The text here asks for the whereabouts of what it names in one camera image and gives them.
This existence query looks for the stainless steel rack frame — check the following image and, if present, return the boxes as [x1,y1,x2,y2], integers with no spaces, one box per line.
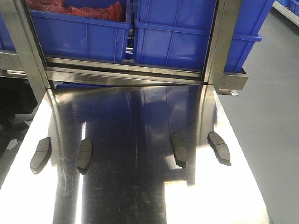
[0,0,248,102]

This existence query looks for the left blue plastic bin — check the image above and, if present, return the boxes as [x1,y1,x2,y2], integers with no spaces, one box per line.
[30,0,133,62]

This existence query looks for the blue plastic bin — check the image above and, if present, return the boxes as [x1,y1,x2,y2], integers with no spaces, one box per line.
[133,0,273,72]
[30,0,133,62]

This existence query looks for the right blue plastic bin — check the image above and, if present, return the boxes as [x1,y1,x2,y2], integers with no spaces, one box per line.
[133,0,273,72]

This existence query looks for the red plastic bags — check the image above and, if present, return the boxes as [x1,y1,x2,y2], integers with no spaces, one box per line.
[26,0,125,22]

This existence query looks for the grey brake pad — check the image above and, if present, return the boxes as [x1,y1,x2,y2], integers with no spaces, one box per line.
[170,133,187,168]
[30,137,52,175]
[77,138,93,175]
[207,131,231,166]

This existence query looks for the far left blue bin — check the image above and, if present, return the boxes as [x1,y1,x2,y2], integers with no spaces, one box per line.
[0,15,15,51]

